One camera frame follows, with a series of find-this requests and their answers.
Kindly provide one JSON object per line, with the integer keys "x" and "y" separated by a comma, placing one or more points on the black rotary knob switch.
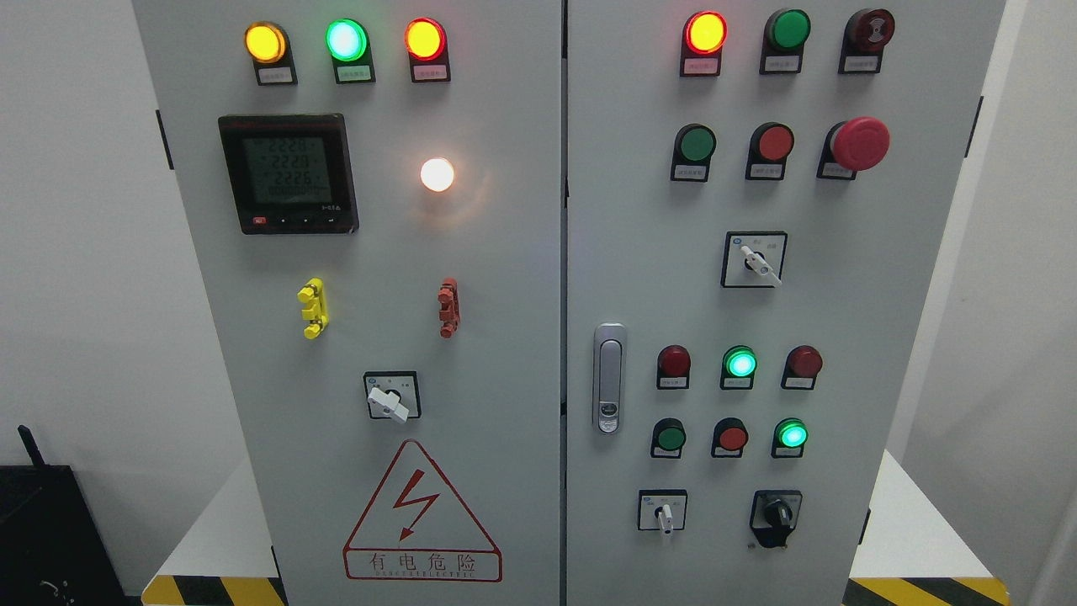
{"x": 774, "y": 516}

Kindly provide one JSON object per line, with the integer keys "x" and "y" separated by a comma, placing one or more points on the red terminal connector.
{"x": 449, "y": 307}

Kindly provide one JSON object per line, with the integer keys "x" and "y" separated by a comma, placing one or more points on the dark red indicator light left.
{"x": 673, "y": 368}

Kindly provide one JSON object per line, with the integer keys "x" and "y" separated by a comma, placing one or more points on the dark red indicator light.
{"x": 802, "y": 368}
{"x": 673, "y": 368}

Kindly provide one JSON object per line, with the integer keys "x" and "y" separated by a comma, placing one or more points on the white lit indicator lamp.
{"x": 437, "y": 174}

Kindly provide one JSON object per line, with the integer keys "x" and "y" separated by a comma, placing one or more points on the grey left cabinet door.
{"x": 490, "y": 394}

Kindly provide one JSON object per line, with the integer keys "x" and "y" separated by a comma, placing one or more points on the grey cabinet door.
{"x": 490, "y": 394}
{"x": 648, "y": 253}

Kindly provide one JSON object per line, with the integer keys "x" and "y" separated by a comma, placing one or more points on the green lit indicator light middle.
{"x": 738, "y": 368}

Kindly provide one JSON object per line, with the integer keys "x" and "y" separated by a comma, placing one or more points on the green push button second row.
{"x": 692, "y": 151}

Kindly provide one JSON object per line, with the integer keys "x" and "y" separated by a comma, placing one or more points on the yellow terminal connector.
{"x": 312, "y": 299}

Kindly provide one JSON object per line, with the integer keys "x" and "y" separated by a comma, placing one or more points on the red push button lower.
{"x": 730, "y": 437}

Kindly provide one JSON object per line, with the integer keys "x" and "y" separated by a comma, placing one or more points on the grey right cabinet door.
{"x": 648, "y": 253}

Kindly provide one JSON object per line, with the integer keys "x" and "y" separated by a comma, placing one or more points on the red high voltage warning sticker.
{"x": 417, "y": 528}

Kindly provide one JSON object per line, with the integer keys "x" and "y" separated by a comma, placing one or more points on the dark red indicator light right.
{"x": 802, "y": 368}

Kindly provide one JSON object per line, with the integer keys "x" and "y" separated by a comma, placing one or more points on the black digital power meter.
{"x": 290, "y": 173}

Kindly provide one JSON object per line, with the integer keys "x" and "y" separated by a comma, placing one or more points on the red push button second row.
{"x": 769, "y": 147}

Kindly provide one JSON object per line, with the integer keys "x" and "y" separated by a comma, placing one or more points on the green lit push button lower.
{"x": 789, "y": 438}

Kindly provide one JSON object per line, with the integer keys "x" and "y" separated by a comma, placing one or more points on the red lit indicator light left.
{"x": 427, "y": 47}

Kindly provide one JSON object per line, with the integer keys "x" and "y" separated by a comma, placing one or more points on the red lit indicator light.
{"x": 427, "y": 47}
{"x": 704, "y": 34}

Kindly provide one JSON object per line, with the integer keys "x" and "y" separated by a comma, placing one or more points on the red lit indicator light right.
{"x": 704, "y": 34}

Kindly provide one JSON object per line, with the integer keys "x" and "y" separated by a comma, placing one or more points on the green lit indicator light top-left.
{"x": 350, "y": 49}

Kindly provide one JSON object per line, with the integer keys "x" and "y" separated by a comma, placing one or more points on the red emergency stop button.
{"x": 852, "y": 146}

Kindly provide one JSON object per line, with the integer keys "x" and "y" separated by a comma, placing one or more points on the green push button top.
{"x": 785, "y": 34}

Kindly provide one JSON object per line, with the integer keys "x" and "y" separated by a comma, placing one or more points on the yellow indicator light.
{"x": 268, "y": 45}

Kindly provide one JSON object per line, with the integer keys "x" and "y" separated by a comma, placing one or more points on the dark red buzzer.
{"x": 867, "y": 32}

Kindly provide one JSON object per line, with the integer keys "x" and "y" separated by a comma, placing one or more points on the white platform with hazard stripes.
{"x": 910, "y": 555}

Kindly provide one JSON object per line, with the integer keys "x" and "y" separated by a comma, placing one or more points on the black box with antenna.
{"x": 51, "y": 551}

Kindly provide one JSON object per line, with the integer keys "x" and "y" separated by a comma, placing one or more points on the silver door latch handle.
{"x": 607, "y": 382}

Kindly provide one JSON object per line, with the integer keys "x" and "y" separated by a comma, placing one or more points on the white selector switch left door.
{"x": 393, "y": 395}

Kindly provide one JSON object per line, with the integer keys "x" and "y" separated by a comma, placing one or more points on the white selector switch upper right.
{"x": 753, "y": 259}

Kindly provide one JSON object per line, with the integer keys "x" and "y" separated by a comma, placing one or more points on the white selector switch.
{"x": 662, "y": 511}
{"x": 753, "y": 259}

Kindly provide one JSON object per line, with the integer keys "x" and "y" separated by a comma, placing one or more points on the white selector switch lower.
{"x": 662, "y": 511}

